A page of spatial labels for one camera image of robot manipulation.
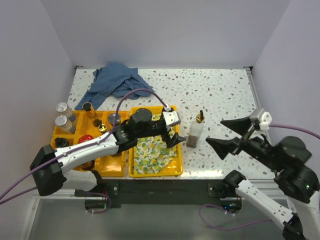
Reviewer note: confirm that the brown spice shaker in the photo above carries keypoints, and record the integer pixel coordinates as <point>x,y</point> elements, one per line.
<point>61,142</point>

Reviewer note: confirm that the red lid sauce jar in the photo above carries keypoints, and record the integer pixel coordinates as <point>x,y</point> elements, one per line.
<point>88,165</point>

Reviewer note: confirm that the lemon print cloth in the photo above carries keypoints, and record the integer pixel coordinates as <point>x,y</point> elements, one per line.
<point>151,155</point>

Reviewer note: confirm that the glass oil bottle gold pourer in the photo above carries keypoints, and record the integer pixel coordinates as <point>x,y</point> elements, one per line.
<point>103,128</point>

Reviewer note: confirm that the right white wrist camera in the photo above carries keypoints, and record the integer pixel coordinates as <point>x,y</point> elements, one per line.
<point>261,119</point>

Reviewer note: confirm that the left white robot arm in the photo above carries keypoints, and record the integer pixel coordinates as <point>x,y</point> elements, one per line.
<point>53,169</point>

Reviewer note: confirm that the yellow compartment organizer tray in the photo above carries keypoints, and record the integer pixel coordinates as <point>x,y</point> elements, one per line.
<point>107,166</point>

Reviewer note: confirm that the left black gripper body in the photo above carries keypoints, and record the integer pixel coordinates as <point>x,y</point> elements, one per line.
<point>156,129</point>

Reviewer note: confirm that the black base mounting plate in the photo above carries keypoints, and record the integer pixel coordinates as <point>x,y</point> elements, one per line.
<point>160,192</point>

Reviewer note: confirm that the red cap soy bottle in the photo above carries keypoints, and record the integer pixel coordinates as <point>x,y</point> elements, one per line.
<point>85,138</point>

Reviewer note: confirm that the corner glass bottle gold pourer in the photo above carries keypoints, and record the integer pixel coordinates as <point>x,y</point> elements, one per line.
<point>195,130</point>

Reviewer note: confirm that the yellow flat tray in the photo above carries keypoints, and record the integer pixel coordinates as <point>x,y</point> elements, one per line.
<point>175,168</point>

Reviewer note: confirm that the blue label spice jar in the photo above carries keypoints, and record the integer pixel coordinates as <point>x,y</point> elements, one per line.
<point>63,109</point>

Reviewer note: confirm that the grey cap salt grinder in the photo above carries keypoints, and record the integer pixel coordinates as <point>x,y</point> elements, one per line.
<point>114,119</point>

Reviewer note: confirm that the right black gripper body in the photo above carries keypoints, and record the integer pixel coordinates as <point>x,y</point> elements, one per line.
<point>257,146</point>

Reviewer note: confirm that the dark bottle gold band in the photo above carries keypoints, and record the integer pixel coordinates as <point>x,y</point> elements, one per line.
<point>91,113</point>

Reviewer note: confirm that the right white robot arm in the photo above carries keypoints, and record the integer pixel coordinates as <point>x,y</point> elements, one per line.
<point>287,159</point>

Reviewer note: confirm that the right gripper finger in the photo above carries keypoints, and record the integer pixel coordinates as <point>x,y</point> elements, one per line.
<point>223,147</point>
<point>240,126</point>

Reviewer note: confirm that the blue checkered shirt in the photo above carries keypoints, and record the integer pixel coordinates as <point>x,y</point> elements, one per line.
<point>115,79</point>

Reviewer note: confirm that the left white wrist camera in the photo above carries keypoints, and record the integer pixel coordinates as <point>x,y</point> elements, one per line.
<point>171,117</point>

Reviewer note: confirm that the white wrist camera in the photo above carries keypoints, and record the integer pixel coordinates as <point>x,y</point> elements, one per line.
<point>171,117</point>
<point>261,119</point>

